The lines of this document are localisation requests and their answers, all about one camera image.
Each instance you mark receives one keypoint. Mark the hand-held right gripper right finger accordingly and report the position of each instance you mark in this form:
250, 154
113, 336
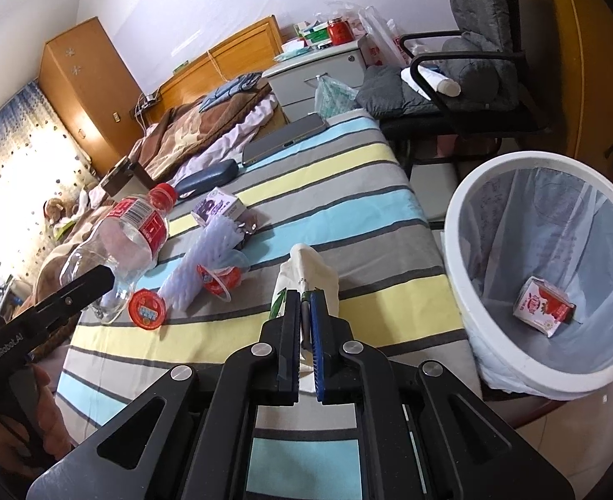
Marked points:
317, 349

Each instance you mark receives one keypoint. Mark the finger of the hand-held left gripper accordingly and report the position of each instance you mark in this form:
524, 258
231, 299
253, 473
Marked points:
77, 291

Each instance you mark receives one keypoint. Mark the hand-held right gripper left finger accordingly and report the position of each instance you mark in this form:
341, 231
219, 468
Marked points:
285, 354

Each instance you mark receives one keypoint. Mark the clear plastic bottle red label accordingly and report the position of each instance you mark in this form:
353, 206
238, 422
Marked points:
129, 239

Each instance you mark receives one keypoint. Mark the white paper packet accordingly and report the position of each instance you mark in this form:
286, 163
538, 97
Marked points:
306, 271

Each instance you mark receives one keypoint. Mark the white trash bin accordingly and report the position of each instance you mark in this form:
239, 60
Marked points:
468, 323

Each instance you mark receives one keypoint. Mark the person's left hand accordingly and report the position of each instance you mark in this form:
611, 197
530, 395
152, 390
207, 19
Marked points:
48, 416

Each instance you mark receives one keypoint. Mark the round red foil lid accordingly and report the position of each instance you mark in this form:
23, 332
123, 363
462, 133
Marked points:
147, 310

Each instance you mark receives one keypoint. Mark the red white plastic cup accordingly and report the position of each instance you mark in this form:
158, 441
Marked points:
223, 278

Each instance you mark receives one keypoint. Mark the blue dotted curtain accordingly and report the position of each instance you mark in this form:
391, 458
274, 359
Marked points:
20, 166

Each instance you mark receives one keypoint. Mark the striped bed sheet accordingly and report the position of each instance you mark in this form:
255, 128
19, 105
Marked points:
338, 192

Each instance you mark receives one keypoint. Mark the purple drink carton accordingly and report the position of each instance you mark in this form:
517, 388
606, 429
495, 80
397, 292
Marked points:
215, 207

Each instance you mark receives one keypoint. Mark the dark blue glasses case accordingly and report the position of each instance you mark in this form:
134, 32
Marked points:
207, 178

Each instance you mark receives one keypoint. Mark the brown patterned blanket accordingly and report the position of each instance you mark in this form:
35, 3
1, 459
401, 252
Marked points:
181, 130

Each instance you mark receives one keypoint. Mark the wooden wardrobe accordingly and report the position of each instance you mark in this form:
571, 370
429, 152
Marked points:
87, 83

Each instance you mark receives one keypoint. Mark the grey tablet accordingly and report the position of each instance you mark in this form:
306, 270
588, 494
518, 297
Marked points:
285, 138

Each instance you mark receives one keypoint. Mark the pale pink bed sheet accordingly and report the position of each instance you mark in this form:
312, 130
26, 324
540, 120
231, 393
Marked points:
233, 133

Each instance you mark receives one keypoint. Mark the red white carton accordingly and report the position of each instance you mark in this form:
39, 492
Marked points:
543, 307

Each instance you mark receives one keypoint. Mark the blue folded cloth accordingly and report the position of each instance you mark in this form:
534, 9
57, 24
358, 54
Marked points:
228, 91

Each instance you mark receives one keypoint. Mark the green patterned plastic bag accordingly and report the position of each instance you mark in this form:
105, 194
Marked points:
335, 96

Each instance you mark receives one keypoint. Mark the grey nightstand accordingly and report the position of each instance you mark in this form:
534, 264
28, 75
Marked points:
311, 83

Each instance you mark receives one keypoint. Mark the translucent bin liner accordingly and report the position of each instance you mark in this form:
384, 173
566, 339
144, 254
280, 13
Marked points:
572, 229

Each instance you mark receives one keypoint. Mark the wooden headboard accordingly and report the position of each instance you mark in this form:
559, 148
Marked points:
233, 52

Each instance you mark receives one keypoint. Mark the teal packet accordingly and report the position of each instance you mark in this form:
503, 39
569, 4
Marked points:
292, 51

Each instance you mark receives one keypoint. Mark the green white box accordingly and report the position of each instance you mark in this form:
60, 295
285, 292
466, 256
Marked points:
314, 35

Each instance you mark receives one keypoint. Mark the red jar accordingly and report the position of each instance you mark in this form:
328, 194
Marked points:
338, 32

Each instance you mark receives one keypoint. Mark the white plastic bag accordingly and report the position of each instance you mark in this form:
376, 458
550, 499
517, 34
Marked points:
384, 36

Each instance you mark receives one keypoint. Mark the black office chair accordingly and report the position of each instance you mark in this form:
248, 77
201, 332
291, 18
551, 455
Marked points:
525, 88

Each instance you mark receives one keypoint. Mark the grey quilted chair cushion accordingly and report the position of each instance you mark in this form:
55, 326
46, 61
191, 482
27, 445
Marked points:
473, 5

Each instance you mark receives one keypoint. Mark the wooden door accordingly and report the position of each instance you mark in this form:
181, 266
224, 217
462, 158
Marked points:
577, 36

